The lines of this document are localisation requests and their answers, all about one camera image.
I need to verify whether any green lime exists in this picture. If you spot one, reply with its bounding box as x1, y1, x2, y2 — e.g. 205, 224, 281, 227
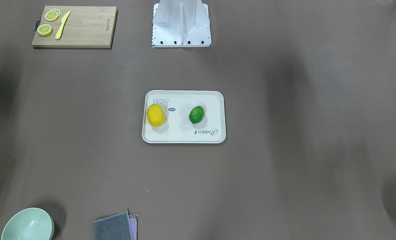
188, 105, 205, 124

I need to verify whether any yellow lemon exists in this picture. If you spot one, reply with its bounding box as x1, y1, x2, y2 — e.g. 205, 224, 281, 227
146, 104, 165, 127

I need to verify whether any cream rabbit tray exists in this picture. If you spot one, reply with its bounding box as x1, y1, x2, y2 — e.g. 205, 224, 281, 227
142, 90, 226, 143

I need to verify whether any grey folded cloth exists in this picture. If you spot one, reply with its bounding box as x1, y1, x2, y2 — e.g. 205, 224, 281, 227
93, 210, 138, 240

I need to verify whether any wooden cutting board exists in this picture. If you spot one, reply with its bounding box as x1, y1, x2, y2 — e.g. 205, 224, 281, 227
32, 5, 118, 49

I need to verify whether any yellow plastic knife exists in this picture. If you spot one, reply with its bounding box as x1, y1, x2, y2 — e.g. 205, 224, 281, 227
55, 11, 71, 40

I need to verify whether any lemon slice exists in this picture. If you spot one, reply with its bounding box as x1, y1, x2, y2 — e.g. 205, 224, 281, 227
36, 24, 53, 37
44, 9, 61, 22

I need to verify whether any mint green bowl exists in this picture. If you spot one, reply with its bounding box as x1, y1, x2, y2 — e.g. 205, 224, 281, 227
1, 208, 55, 240

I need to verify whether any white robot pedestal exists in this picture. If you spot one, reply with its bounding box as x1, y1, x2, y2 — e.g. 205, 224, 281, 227
151, 0, 212, 48

